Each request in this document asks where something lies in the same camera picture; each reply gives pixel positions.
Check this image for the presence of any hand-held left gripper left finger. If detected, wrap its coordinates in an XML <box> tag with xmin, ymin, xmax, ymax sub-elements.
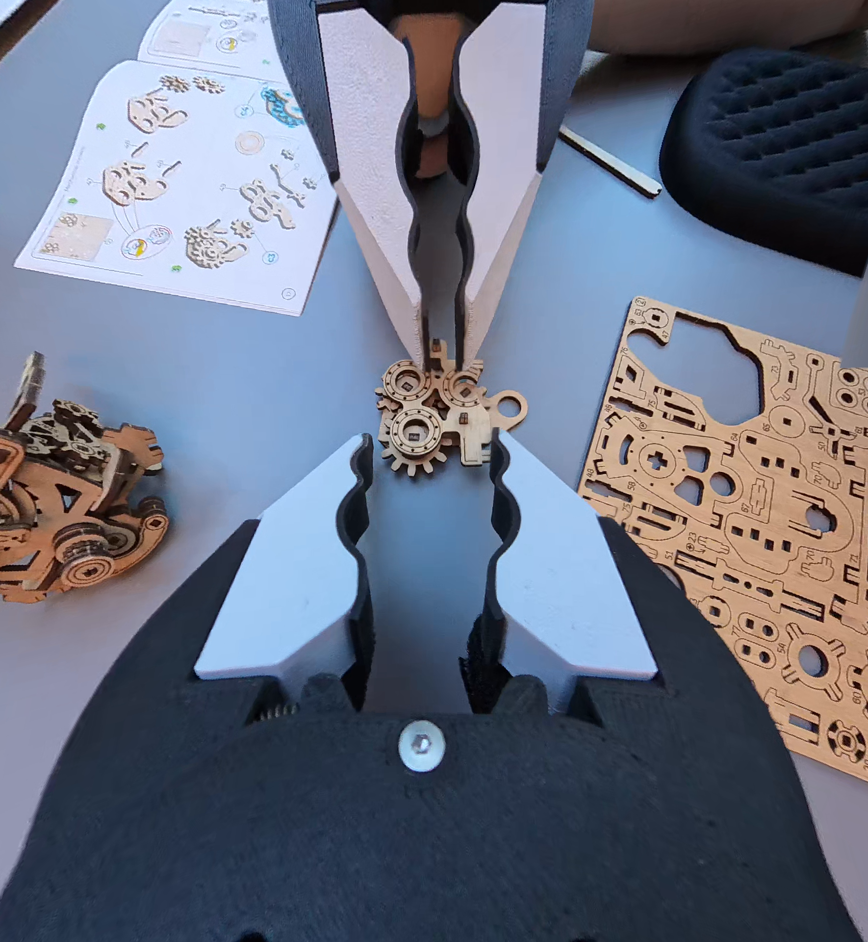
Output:
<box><xmin>193</xmin><ymin>433</ymin><xmax>375</xmax><ymax>713</ymax></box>

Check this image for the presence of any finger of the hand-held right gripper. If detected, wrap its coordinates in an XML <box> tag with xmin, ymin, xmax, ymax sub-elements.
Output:
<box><xmin>316</xmin><ymin>9</ymin><xmax>435</xmax><ymax>369</ymax></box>
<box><xmin>456</xmin><ymin>9</ymin><xmax>547</xmax><ymax>366</ymax></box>

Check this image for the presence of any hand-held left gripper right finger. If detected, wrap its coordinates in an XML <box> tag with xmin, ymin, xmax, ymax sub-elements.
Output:
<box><xmin>458</xmin><ymin>429</ymin><xmax>661</xmax><ymax>715</ymax></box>

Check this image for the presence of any person's right forearm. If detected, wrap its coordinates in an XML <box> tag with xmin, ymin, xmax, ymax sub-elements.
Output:
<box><xmin>588</xmin><ymin>0</ymin><xmax>868</xmax><ymax>58</ymax></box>

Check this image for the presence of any wooden three-ring plate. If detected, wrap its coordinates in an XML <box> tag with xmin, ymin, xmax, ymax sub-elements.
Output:
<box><xmin>379</xmin><ymin>339</ymin><xmax>494</xmax><ymax>468</ymax></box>

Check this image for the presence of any person's right hand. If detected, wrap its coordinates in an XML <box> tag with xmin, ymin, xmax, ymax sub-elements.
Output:
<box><xmin>393</xmin><ymin>11</ymin><xmax>472</xmax><ymax>181</ymax></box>

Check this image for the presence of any thin wooden stick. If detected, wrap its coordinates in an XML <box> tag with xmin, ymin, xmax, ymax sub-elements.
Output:
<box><xmin>558</xmin><ymin>124</ymin><xmax>662</xmax><ymax>200</ymax></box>

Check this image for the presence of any laser-cut wooden parts sheet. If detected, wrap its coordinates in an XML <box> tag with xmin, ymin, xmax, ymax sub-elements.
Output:
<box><xmin>577</xmin><ymin>296</ymin><xmax>868</xmax><ymax>799</ymax></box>

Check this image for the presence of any black padded cushion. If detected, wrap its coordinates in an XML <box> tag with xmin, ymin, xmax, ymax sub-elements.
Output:
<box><xmin>658</xmin><ymin>48</ymin><xmax>868</xmax><ymax>279</ymax></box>

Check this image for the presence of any partly built wooden model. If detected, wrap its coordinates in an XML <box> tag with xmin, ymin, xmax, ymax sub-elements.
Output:
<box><xmin>0</xmin><ymin>352</ymin><xmax>169</xmax><ymax>606</ymax></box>

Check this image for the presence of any white instruction booklet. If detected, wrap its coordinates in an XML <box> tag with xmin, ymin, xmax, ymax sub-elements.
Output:
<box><xmin>13</xmin><ymin>0</ymin><xmax>339</xmax><ymax>317</ymax></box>

